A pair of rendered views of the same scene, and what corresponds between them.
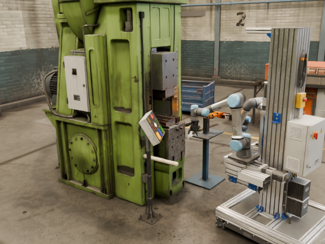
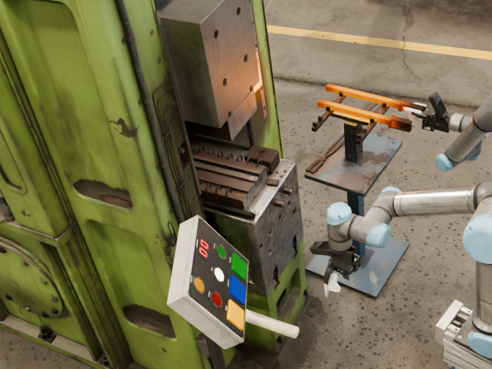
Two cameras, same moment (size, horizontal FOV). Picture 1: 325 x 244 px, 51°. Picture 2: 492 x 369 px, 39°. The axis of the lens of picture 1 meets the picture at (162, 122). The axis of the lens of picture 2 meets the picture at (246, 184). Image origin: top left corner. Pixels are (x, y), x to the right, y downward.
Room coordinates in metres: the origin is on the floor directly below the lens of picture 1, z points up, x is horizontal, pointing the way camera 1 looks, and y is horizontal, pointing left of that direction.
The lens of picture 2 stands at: (1.81, -0.06, 2.79)
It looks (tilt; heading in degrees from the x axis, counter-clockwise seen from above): 42 degrees down; 0
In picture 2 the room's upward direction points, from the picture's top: 10 degrees counter-clockwise
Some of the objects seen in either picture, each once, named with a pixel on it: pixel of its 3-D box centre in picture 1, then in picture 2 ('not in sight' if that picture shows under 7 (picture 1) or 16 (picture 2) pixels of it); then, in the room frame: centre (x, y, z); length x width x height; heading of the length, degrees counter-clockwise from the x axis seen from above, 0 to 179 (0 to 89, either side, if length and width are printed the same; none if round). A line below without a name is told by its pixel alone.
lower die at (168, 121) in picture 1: (155, 119); (209, 176); (3.95, 0.08, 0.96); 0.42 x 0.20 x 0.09; 55
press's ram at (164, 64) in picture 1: (156, 69); (186, 39); (3.99, 0.05, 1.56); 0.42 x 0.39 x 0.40; 55
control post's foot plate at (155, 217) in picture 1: (150, 214); not in sight; (3.33, 0.16, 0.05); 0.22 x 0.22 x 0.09; 55
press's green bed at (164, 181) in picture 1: (159, 172); (238, 282); (4.00, 0.05, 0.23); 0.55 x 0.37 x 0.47; 55
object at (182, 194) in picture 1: (174, 195); (288, 337); (3.81, -0.13, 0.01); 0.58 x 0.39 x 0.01; 145
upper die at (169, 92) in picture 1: (155, 90); (192, 104); (3.95, 0.08, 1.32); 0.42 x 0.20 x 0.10; 55
